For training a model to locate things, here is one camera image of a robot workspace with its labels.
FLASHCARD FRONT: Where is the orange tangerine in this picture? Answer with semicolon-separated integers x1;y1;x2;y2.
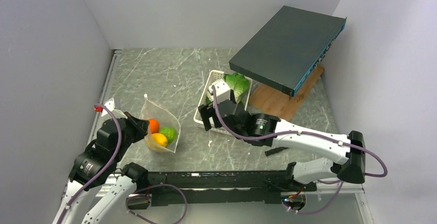
148;118;160;134

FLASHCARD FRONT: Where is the yellow lemon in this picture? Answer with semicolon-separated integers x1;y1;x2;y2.
152;133;168;147

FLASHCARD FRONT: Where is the polka dot zip top bag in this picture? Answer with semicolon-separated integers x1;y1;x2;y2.
140;94;181;153

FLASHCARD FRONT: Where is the light green round fruit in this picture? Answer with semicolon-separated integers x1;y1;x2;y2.
159;126;178;145

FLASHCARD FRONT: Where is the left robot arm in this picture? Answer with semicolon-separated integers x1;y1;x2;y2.
53;111;149;223

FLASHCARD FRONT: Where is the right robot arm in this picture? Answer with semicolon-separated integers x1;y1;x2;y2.
198;100;365;191

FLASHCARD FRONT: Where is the wooden cutting board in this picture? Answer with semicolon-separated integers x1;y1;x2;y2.
248;66;324;120

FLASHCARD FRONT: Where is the white perforated plastic basket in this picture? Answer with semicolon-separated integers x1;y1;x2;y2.
193;70;253;135

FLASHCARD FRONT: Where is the green white cabbage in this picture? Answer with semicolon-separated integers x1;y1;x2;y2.
224;72;250;103

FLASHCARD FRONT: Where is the black hammer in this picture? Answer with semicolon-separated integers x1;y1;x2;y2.
264;147;288;157

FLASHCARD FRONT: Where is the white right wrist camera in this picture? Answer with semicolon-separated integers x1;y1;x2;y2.
207;78;231;103

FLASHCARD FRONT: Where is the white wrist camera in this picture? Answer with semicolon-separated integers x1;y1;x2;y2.
207;78;231;103
94;97;127;120

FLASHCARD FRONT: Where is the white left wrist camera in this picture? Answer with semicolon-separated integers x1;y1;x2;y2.
94;97;127;120

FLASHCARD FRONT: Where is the aluminium frame profile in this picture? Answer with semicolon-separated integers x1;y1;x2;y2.
54;49;123;224

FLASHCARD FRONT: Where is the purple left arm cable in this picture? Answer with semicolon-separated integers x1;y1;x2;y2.
56;104;189;224

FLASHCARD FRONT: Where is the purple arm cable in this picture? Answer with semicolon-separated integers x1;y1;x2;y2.
211;85;389;216
56;104;189;224

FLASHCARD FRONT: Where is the dark network switch box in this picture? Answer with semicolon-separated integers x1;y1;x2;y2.
229;6;346;97

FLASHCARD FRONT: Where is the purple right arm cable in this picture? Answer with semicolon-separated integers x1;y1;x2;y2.
211;85;389;216

